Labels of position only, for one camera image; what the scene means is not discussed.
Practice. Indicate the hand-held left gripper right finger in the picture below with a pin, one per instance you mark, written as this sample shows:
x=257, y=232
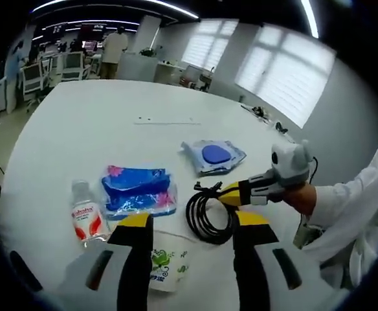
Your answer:
x=250, y=259

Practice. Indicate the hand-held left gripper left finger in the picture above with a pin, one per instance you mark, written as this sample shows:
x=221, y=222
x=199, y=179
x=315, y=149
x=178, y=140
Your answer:
x=134, y=259

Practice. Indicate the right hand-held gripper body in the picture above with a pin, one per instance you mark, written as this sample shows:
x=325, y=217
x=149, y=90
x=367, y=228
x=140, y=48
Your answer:
x=292, y=162

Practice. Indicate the white paper cup green print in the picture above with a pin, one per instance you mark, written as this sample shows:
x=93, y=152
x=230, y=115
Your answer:
x=168, y=265

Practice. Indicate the clear packet with blue pad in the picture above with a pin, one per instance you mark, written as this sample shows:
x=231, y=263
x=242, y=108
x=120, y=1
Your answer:
x=215, y=155

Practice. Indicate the clear bottle with red label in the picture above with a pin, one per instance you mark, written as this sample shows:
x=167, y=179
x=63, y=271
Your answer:
x=85, y=214

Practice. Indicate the blue floral tissue packet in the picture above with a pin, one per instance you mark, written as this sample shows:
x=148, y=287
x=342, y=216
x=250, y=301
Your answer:
x=134, y=191

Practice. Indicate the white tabletop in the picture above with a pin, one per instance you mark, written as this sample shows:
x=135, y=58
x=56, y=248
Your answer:
x=95, y=129

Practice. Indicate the person's right hand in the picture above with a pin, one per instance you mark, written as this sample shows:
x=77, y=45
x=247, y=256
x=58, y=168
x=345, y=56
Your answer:
x=300, y=198

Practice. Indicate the wide window with white blinds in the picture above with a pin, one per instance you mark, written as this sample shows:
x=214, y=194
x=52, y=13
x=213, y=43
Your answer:
x=286, y=74

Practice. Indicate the white table slot cover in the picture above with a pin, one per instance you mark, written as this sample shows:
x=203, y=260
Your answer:
x=166, y=122

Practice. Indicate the grey office chair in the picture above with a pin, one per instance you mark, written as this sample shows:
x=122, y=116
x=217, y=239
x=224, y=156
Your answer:
x=191, y=74

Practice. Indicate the low white counter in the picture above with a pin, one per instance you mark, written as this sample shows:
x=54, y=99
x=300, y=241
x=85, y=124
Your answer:
x=171, y=73

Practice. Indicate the narrow window with white blinds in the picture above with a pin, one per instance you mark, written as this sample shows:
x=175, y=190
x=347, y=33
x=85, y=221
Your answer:
x=208, y=45

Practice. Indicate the straight ceiling light strip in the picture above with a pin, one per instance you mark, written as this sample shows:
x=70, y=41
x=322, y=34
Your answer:
x=309, y=17

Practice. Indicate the green potted plant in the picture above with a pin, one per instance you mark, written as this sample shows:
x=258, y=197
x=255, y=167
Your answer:
x=148, y=52

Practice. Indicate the white mesh office chair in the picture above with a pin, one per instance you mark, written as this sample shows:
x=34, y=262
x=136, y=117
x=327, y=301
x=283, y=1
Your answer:
x=33, y=77
x=72, y=64

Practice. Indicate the long curved ceiling light strip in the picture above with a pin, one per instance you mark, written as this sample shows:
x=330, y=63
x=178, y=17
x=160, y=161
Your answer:
x=117, y=4

